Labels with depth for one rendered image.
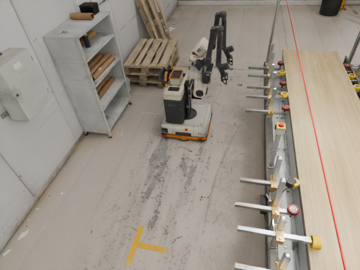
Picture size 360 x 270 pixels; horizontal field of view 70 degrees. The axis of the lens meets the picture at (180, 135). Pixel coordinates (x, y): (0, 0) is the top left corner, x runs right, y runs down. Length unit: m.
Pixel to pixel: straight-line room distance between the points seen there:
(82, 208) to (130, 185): 0.62
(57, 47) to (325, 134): 3.05
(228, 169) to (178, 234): 1.06
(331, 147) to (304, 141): 0.23
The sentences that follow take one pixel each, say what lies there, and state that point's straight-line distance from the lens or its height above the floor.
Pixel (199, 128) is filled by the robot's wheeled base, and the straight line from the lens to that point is 3.56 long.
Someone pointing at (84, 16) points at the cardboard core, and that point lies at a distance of 3.76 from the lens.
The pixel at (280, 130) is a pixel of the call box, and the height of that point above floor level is 1.19.
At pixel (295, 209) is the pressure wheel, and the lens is 2.13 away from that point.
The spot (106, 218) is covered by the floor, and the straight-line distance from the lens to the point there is 3.19.
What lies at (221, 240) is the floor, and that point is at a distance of 2.91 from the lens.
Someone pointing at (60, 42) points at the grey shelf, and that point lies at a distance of 3.44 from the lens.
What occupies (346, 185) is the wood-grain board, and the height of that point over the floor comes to 0.90.
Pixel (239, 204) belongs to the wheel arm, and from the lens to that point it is 2.11.
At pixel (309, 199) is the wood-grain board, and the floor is 0.90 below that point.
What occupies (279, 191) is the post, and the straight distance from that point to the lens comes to 1.99.
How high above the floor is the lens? 2.63
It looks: 43 degrees down
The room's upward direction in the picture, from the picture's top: 5 degrees counter-clockwise
